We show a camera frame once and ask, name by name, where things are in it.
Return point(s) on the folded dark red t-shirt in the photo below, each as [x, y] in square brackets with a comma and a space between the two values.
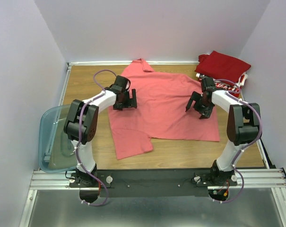
[221, 66]

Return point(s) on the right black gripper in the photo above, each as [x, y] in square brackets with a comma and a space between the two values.
[205, 112]

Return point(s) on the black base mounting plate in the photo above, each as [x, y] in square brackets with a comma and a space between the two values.
[145, 183]

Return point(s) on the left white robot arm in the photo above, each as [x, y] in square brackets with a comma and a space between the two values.
[81, 121]

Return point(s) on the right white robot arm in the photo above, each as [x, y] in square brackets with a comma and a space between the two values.
[243, 129]

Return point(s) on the folded red white printed t-shirt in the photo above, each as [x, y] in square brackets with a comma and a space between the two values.
[233, 87]

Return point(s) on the blue plastic bin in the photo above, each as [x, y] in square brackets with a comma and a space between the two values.
[55, 150]

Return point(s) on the pink t-shirt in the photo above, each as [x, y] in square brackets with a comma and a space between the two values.
[161, 98]

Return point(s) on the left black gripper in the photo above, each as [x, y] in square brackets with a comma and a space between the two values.
[132, 101]

